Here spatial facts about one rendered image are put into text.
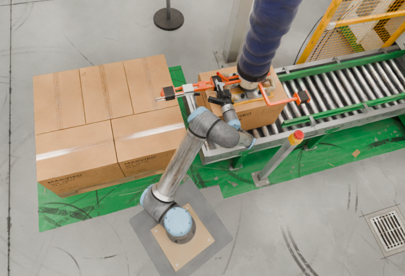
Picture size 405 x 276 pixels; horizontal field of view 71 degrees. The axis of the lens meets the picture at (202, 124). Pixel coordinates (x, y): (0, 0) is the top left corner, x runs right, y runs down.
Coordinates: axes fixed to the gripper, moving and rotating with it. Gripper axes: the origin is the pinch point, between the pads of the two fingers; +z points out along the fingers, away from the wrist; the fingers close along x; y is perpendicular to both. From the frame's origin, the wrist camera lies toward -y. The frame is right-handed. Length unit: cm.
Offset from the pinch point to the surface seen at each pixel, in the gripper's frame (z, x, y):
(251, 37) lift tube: -0.5, 42.4, 16.7
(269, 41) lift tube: -9, 46, 24
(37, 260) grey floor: -67, -109, -163
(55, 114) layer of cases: 35, -54, -124
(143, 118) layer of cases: 14, -54, -54
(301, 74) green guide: 22, -46, 99
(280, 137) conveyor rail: -34, -48, 54
